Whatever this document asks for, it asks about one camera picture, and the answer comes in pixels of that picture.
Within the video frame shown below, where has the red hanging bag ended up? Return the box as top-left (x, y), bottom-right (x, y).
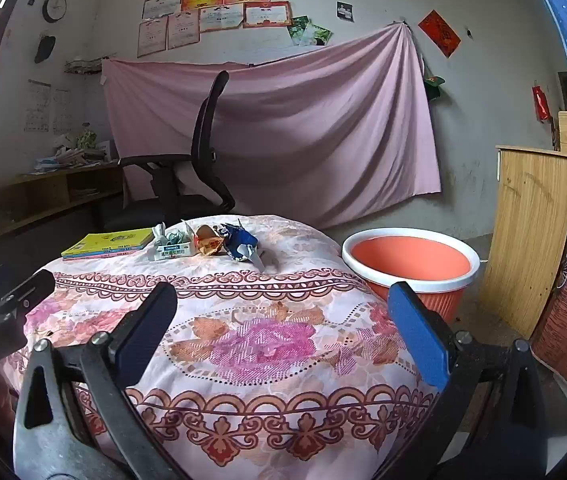
top-left (532, 80), bottom-right (553, 123)

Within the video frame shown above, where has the orange bucket with white rim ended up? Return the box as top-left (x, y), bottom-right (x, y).
top-left (342, 227), bottom-right (480, 326)

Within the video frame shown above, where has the white wall chart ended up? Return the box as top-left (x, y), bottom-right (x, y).
top-left (52, 89), bottom-right (72, 133)
top-left (24, 80), bottom-right (52, 133)

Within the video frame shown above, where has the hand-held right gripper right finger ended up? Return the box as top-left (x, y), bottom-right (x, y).
top-left (376, 281), bottom-right (547, 480)

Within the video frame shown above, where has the red paper poster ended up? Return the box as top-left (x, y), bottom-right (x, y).
top-left (417, 9), bottom-right (463, 59)

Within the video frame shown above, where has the green wrapper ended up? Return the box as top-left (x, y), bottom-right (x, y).
top-left (166, 222), bottom-right (198, 245)

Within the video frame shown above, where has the group of wall certificates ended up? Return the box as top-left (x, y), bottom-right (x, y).
top-left (136, 0), bottom-right (320, 58)

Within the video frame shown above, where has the pink wall cloth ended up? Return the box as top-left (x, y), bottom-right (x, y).
top-left (101, 22), bottom-right (443, 231)

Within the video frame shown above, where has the round wall clock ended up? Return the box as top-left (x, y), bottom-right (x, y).
top-left (42, 0), bottom-right (67, 24)

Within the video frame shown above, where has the floral pink tablecloth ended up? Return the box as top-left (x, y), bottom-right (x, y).
top-left (0, 215), bottom-right (444, 480)

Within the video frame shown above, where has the black office chair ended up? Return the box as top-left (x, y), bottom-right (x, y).
top-left (101, 70), bottom-right (237, 231)

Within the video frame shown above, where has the pile of papers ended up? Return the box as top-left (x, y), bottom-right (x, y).
top-left (34, 132), bottom-right (114, 173)

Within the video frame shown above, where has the wooden desk shelf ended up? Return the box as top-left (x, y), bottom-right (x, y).
top-left (0, 160), bottom-right (127, 238)

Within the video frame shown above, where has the yellow book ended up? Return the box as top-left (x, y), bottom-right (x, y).
top-left (61, 228), bottom-right (155, 257)

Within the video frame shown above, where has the large wooden board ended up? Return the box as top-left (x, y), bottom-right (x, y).
top-left (478, 145), bottom-right (567, 341)

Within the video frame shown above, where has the green wall ornament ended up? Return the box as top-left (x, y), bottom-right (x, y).
top-left (423, 74), bottom-right (447, 101)

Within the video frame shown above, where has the wire wall rack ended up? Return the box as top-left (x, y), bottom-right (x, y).
top-left (64, 55), bottom-right (104, 76)

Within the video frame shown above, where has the white green small box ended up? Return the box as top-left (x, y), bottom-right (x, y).
top-left (148, 239), bottom-right (195, 262)

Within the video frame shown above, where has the green photo print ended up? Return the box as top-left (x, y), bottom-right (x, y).
top-left (301, 24), bottom-right (334, 48)
top-left (287, 15), bottom-right (310, 43)

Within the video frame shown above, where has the black wall hanging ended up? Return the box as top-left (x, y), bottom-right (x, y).
top-left (34, 34), bottom-right (57, 65)

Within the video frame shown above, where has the blue snack wrapper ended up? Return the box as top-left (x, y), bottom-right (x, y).
top-left (216, 220), bottom-right (264, 267)

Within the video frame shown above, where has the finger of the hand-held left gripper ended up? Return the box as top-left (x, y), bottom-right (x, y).
top-left (0, 269), bottom-right (56, 332)

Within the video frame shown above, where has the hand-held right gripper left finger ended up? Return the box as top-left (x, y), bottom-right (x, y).
top-left (14, 282), bottom-right (184, 480)

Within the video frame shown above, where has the pink book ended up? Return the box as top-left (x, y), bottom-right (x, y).
top-left (62, 247), bottom-right (152, 261)

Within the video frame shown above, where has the orange snack wrapper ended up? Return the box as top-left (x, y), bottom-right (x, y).
top-left (194, 224), bottom-right (224, 257)

